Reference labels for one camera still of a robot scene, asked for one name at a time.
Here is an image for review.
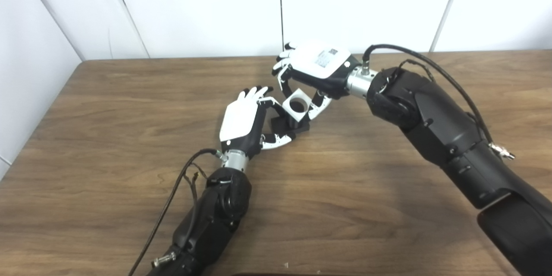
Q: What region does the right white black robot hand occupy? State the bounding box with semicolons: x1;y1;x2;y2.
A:
272;40;362;120

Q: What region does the black peg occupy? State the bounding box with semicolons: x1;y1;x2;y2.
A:
270;103;311;135

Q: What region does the thick black left wrist cable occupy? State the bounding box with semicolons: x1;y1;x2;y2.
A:
128;148;225;276

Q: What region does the thin wire on left arm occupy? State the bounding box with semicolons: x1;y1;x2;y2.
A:
183;163;210;201

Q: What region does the thin wire on right arm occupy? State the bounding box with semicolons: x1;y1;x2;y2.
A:
397;60;436;82

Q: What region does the white square piece with hole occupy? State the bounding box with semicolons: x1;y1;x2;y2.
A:
281;88;312;121

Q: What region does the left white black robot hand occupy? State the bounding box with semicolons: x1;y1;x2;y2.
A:
219;86;297;159

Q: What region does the thin wire on arm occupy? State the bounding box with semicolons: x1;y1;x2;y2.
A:
397;60;436;82
183;163;210;201

